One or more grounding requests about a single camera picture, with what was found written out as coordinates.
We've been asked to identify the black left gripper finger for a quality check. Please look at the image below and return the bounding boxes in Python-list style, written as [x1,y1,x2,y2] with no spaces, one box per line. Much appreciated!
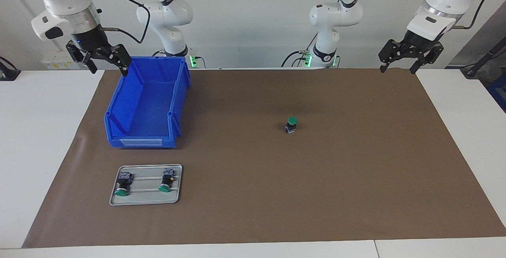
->
[410,44,444,74]
[378,40,406,73]

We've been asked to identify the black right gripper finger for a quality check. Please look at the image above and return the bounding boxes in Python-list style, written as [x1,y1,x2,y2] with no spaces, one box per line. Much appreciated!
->
[66,41,97,74]
[101,45,132,77]

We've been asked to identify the black tripod leg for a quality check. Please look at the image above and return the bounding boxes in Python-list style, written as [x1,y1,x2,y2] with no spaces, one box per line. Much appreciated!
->
[461,36,506,79]

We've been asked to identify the blue plastic storage bin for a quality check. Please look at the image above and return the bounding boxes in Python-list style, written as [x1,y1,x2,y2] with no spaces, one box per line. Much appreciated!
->
[104,56,191,149]

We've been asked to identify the black clamp stand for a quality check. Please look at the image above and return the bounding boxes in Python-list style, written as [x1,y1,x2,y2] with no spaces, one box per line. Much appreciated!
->
[0,56,21,81]

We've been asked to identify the blue crate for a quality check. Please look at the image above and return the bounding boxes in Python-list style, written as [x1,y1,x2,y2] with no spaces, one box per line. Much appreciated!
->
[487,72,506,113]

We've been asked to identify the grey metal tray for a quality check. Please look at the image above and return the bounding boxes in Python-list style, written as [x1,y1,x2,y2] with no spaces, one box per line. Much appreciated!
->
[109,164,183,206]

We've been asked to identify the brown table mat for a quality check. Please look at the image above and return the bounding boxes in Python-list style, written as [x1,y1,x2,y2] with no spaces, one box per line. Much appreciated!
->
[22,68,506,249]

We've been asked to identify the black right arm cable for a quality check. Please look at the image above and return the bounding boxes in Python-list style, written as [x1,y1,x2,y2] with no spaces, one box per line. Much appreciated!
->
[99,0,151,44]

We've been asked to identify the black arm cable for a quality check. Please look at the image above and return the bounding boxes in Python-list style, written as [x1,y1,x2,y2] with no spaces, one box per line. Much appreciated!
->
[358,0,506,30]
[99,0,151,44]

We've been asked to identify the white wall socket strip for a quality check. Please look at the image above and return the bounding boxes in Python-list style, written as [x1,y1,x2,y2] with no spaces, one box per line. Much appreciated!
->
[42,51,79,70]

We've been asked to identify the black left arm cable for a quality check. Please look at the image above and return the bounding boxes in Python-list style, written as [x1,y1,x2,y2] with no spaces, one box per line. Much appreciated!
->
[358,0,506,30]

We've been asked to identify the black arm base cables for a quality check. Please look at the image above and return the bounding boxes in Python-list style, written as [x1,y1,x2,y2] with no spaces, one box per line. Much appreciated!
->
[281,33,317,68]

